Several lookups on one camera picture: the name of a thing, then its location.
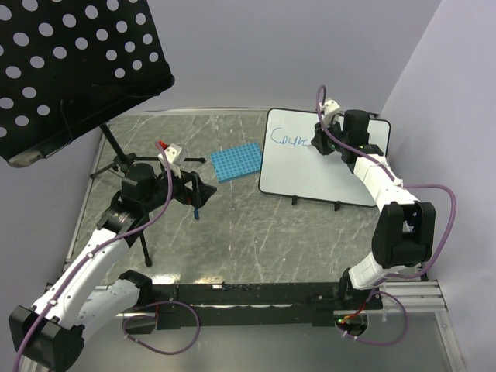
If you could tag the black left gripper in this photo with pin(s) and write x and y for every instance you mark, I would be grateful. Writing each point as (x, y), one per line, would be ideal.
(187, 195)

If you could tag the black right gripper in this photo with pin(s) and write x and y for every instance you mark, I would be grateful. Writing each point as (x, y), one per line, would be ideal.
(318, 140)

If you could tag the white whiteboard black frame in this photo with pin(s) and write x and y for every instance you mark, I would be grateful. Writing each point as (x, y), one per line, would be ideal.
(288, 168)

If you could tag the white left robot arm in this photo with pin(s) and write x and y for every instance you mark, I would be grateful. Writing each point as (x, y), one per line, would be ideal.
(55, 328)

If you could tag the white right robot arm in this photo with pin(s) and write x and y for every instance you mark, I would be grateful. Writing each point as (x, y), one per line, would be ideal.
(403, 236)

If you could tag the blue studded building plate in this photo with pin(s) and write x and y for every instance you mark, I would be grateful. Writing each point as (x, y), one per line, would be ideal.
(236, 162)

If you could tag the black tripod stand legs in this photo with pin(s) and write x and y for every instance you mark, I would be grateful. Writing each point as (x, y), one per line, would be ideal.
(116, 155)

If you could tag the black perforated music stand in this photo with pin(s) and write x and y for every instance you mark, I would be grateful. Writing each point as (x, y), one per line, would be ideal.
(68, 67)

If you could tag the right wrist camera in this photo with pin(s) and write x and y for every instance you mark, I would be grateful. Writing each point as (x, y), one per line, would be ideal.
(329, 109)

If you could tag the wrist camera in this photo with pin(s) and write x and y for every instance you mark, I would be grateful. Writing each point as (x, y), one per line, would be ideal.
(329, 109)
(174, 154)

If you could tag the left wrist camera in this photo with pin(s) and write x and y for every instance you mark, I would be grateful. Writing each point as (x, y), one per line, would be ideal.
(174, 154)

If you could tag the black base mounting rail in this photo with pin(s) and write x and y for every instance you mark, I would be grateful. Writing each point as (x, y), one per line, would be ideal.
(316, 304)

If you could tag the aluminium extrusion frame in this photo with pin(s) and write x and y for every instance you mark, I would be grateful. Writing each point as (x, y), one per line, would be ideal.
(404, 290)

